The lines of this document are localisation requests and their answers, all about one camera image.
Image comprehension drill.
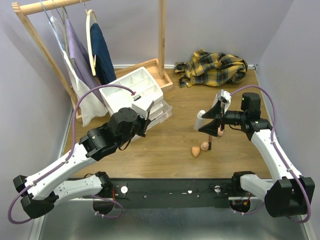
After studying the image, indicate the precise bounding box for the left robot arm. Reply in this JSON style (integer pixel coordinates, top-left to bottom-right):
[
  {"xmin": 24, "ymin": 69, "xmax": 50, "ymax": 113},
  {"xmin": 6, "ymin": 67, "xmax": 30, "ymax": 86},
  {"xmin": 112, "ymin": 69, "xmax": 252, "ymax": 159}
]
[{"xmin": 13, "ymin": 106, "xmax": 151, "ymax": 219}]

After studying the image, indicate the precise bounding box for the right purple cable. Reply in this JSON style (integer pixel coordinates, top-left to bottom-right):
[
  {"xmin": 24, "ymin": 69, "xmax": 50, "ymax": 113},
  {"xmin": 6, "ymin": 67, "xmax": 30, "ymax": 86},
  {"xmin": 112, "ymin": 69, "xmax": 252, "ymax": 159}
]
[{"xmin": 229, "ymin": 84, "xmax": 312, "ymax": 224}]

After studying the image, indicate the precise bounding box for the pink gourd makeup sponge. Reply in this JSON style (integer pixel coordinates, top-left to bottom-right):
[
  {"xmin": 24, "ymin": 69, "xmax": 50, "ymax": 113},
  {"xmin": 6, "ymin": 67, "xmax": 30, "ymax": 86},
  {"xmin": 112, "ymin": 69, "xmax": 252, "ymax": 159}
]
[{"xmin": 200, "ymin": 141, "xmax": 209, "ymax": 151}]

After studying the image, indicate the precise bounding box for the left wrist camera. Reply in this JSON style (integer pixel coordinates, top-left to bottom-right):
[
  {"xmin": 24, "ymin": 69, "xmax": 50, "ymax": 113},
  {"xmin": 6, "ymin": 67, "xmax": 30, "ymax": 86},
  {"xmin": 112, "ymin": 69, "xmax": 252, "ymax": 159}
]
[{"xmin": 131, "ymin": 94, "xmax": 154, "ymax": 120}]

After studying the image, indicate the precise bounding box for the orange teardrop makeup sponge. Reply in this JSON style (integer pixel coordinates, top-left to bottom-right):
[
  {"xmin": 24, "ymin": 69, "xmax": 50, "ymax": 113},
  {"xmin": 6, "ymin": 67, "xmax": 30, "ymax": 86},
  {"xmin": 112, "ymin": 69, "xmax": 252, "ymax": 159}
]
[{"xmin": 191, "ymin": 146, "xmax": 201, "ymax": 158}]

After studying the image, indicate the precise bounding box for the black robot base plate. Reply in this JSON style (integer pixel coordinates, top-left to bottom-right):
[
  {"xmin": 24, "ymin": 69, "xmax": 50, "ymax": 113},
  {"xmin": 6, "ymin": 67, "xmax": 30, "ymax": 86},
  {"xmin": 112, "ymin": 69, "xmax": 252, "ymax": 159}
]
[{"xmin": 99, "ymin": 177, "xmax": 256, "ymax": 210}]

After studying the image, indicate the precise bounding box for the red lip gloss pair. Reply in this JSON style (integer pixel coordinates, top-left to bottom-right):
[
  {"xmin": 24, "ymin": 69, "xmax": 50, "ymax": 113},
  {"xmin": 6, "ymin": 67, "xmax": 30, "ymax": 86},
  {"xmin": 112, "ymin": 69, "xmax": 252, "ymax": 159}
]
[{"xmin": 208, "ymin": 135, "xmax": 212, "ymax": 150}]

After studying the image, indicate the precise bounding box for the navy blue hanging garment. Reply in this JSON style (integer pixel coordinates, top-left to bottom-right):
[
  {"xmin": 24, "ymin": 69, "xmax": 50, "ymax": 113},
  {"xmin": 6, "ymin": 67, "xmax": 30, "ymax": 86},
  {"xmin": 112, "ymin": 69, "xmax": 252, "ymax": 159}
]
[{"xmin": 90, "ymin": 23, "xmax": 117, "ymax": 85}]

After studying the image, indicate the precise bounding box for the lavender hanging garment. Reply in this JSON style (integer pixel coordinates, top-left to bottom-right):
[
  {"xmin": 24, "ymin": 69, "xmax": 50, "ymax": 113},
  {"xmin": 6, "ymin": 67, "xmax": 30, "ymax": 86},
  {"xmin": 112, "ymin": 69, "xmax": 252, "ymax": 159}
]
[{"xmin": 65, "ymin": 19, "xmax": 100, "ymax": 89}]

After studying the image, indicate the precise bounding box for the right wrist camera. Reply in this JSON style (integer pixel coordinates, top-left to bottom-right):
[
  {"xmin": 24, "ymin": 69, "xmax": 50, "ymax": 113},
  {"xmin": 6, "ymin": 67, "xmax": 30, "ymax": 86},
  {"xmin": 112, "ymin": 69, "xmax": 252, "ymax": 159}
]
[{"xmin": 217, "ymin": 89, "xmax": 232, "ymax": 114}]

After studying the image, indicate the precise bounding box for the purple cable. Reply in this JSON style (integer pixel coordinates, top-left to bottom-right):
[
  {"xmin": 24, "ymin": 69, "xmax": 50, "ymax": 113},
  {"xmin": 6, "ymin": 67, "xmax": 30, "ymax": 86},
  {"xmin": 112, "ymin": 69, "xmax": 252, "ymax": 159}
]
[
  {"xmin": 229, "ymin": 84, "xmax": 312, "ymax": 224},
  {"xmin": 7, "ymin": 84, "xmax": 137, "ymax": 224}
]

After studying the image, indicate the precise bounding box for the yellow plaid shirt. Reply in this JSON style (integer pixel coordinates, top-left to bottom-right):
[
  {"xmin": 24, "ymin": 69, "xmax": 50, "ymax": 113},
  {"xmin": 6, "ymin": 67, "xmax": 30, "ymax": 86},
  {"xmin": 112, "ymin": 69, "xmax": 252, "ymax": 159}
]
[{"xmin": 174, "ymin": 49, "xmax": 249, "ymax": 88}]

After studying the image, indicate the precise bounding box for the white drawer organizer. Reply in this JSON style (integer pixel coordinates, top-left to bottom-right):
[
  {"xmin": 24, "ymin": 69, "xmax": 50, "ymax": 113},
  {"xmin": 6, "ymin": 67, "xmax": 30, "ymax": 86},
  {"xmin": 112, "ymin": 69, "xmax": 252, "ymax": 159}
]
[{"xmin": 99, "ymin": 67, "xmax": 172, "ymax": 130}]

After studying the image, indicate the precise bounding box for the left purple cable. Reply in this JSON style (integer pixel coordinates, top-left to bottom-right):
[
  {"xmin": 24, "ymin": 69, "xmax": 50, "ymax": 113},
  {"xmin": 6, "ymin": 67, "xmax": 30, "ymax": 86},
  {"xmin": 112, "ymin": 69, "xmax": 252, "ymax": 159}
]
[{"xmin": 7, "ymin": 84, "xmax": 137, "ymax": 224}]

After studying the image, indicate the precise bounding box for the cream wooden hanger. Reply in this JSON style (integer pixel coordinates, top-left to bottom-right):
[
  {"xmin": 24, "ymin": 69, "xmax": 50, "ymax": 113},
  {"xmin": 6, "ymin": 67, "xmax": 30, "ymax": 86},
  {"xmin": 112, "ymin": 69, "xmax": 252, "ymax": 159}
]
[{"xmin": 85, "ymin": 9, "xmax": 97, "ymax": 77}]

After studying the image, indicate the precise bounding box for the wooden clothes rack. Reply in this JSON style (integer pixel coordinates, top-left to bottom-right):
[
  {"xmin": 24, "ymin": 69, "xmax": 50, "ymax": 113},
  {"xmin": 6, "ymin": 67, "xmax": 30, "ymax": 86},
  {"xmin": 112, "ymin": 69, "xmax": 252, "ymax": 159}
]
[{"xmin": 11, "ymin": 0, "xmax": 174, "ymax": 119}]

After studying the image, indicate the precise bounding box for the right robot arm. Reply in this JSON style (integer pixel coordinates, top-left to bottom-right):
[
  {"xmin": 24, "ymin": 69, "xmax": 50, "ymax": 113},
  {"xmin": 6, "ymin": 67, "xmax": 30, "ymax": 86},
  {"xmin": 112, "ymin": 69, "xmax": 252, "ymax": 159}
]
[{"xmin": 194, "ymin": 90, "xmax": 315, "ymax": 218}]

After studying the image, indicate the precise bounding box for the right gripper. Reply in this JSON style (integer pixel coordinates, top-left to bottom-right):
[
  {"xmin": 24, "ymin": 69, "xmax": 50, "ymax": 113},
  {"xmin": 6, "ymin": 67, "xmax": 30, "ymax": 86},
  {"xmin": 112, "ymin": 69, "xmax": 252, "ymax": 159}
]
[{"xmin": 198, "ymin": 99, "xmax": 247, "ymax": 137}]

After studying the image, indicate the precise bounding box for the white hanging garment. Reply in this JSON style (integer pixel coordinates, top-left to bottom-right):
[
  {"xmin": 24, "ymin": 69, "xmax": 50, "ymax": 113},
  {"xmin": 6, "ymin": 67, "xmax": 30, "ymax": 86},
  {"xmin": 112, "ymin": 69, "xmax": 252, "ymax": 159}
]
[{"xmin": 49, "ymin": 16, "xmax": 108, "ymax": 127}]

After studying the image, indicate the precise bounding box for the short white bottle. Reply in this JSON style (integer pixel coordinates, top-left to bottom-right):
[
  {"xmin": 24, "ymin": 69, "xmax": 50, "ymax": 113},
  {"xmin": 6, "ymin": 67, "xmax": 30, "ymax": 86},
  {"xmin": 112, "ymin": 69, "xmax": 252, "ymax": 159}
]
[{"xmin": 194, "ymin": 110, "xmax": 206, "ymax": 131}]

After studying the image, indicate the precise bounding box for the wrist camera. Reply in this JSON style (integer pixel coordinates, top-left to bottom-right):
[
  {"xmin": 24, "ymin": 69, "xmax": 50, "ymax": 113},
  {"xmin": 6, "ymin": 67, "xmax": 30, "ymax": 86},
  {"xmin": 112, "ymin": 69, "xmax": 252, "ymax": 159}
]
[
  {"xmin": 131, "ymin": 94, "xmax": 154, "ymax": 120},
  {"xmin": 217, "ymin": 89, "xmax": 232, "ymax": 114}
]

